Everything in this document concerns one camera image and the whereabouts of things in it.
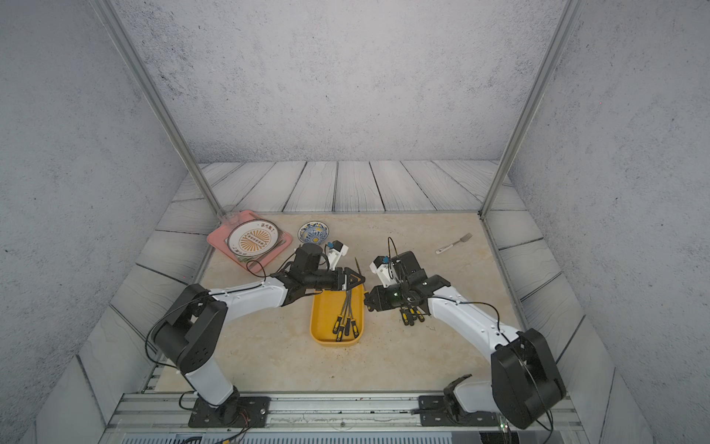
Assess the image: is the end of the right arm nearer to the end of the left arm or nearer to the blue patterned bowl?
the end of the left arm

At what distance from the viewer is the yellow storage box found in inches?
32.6

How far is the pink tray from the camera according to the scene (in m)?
1.07

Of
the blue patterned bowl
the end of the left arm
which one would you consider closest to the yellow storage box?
the end of the left arm

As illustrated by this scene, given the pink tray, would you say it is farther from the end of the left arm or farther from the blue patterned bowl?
the end of the left arm

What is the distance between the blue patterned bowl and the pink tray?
7cm

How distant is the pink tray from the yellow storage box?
0.28 meters

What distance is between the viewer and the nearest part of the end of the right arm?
0.60 metres

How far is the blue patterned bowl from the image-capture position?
1.13m

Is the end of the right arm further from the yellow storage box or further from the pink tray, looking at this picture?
the pink tray

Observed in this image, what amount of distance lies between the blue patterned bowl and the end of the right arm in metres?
0.41
